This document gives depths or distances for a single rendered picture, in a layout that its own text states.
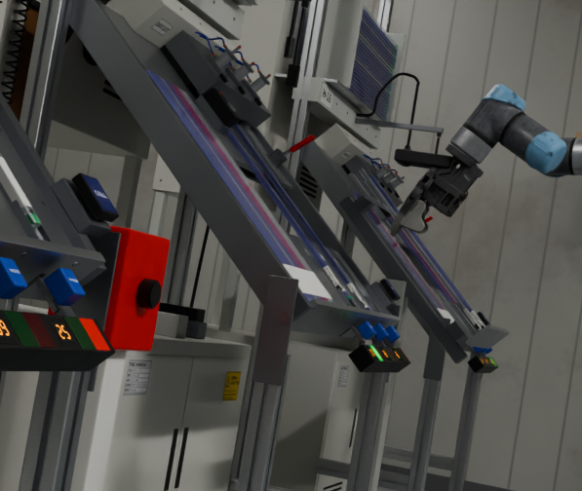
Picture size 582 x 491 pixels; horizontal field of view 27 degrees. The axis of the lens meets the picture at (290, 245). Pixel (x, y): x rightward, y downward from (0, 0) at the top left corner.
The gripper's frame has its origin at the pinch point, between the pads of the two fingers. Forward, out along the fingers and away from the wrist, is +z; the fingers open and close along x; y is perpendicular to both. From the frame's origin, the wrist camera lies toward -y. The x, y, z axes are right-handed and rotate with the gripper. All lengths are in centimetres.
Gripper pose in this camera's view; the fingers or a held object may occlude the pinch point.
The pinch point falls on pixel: (393, 228)
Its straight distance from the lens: 244.7
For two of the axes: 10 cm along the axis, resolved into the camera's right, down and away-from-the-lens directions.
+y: 7.4, 6.1, -2.9
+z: -6.1, 7.9, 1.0
